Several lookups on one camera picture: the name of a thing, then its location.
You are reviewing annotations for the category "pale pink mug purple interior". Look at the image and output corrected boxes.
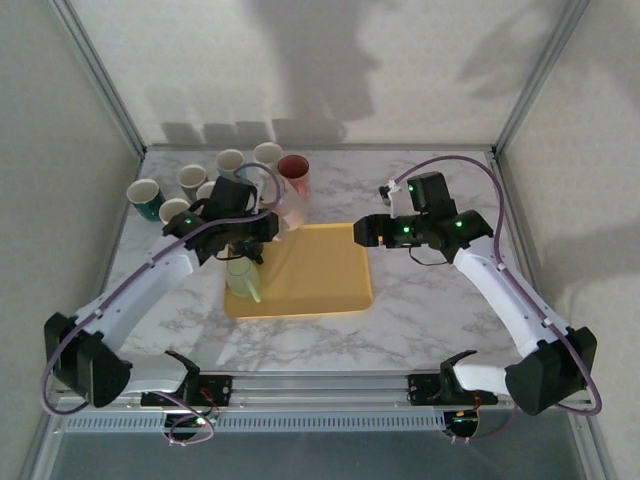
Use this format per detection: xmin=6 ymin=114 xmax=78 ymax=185
xmin=276 ymin=192 xmax=310 ymax=236

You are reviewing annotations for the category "light blue mug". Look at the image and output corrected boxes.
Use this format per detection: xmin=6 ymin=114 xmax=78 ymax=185
xmin=215 ymin=148 xmax=247 ymax=176

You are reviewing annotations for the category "grey mug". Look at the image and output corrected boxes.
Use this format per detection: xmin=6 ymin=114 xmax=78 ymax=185
xmin=177 ymin=164 xmax=210 ymax=200

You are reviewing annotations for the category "light green mug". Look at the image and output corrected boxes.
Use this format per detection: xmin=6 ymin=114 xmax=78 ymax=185
xmin=223 ymin=257 xmax=265 ymax=305

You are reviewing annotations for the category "light pink ceramic mug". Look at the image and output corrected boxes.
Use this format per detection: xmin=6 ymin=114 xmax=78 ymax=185
xmin=158 ymin=197 xmax=192 ymax=226

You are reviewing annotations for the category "white faceted mug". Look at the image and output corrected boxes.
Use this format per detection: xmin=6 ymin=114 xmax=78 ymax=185
xmin=252 ymin=141 xmax=282 ymax=176

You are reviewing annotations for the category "pink floral mug red interior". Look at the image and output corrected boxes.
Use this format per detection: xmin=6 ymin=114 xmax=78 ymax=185
xmin=277 ymin=154 xmax=311 ymax=201

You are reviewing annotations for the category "teal patterned mug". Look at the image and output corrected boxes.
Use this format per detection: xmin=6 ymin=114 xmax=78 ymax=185
xmin=126 ymin=178 xmax=169 ymax=222

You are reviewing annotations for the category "yellow plastic tray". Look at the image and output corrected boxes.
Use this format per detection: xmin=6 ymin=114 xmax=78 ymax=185
xmin=222 ymin=222 xmax=375 ymax=320

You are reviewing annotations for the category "aluminium side rail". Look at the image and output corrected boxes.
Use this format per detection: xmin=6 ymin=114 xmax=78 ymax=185
xmin=487 ymin=148 xmax=591 ymax=374

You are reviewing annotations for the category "aluminium table edge rail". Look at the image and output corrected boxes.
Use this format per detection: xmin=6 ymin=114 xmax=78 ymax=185
xmin=142 ymin=143 xmax=497 ymax=153

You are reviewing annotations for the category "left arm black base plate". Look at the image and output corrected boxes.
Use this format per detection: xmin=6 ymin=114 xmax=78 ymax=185
xmin=139 ymin=373 xmax=235 ymax=407

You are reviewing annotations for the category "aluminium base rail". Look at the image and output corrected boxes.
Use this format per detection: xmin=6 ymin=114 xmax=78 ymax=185
xmin=47 ymin=368 xmax=594 ymax=414

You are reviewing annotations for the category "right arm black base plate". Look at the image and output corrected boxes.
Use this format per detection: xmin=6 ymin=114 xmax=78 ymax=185
xmin=406 ymin=372 xmax=500 ymax=406

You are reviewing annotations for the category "aluminium upright post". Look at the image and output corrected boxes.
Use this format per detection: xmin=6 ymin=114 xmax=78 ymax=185
xmin=493 ymin=0 xmax=592 ymax=156
xmin=47 ymin=0 xmax=147 ymax=157

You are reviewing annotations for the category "slotted grey cable duct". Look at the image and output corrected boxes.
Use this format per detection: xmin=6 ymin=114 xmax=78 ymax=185
xmin=62 ymin=411 xmax=449 ymax=435

